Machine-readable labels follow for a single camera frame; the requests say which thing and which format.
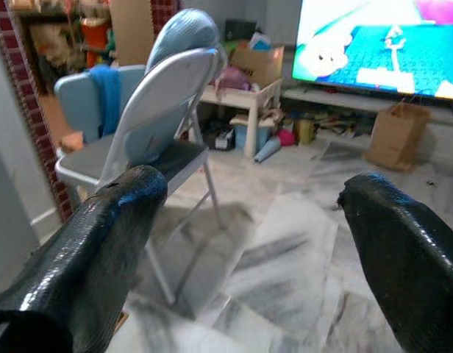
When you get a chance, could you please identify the light blue storage bin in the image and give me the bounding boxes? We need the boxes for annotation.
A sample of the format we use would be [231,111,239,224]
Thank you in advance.
[229,115,276,151]

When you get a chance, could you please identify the flat screen television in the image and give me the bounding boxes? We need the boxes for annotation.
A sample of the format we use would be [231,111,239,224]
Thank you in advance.
[291,0,453,101]

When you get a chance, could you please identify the pink ball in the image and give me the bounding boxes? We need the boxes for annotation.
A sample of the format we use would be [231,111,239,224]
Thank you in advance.
[277,128,296,147]

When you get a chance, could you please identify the brown cardboard box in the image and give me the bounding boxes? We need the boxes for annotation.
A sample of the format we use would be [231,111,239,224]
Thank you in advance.
[229,43,285,89]

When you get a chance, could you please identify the yellow green box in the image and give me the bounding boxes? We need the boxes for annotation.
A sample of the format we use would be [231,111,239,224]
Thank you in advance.
[296,119,316,145]

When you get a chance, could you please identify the grey folding metal chair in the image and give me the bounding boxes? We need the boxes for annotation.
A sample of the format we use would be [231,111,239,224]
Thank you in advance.
[54,46,227,305]

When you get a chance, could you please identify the blue towel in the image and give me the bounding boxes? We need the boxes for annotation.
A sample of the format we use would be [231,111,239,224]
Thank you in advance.
[88,65,122,138]

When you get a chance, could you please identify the brown paper bag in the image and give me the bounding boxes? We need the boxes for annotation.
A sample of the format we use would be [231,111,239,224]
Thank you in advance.
[364,101,432,173]

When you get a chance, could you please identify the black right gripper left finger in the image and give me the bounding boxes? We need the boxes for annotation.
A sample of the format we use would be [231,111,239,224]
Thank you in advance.
[0,164,169,353]

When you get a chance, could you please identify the light blue cushion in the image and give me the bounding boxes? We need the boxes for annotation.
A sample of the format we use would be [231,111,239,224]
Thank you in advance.
[145,8,227,86]

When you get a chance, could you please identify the small white device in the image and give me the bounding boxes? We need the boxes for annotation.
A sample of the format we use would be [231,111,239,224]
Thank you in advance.
[213,128,235,151]

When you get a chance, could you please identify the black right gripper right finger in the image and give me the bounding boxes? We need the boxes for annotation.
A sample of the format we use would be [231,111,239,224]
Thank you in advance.
[337,173,453,353]

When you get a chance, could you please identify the blue paper cone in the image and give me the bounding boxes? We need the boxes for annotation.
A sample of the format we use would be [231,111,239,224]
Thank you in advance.
[253,135,282,164]

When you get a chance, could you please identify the white tv console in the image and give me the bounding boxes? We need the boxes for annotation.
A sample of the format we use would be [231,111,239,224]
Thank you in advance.
[281,86,453,122]

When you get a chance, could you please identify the orange white container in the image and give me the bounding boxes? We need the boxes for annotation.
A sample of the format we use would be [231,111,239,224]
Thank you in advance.
[80,16,111,69]

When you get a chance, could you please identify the purple bag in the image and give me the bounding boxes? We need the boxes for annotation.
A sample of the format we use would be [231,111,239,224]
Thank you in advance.
[217,66,252,91]

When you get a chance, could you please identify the light blue plastic chair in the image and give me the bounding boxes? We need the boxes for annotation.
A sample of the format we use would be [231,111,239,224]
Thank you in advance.
[53,64,146,145]

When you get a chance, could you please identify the white low table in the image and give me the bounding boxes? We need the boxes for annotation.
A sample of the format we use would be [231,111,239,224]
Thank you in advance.
[198,77,283,158]

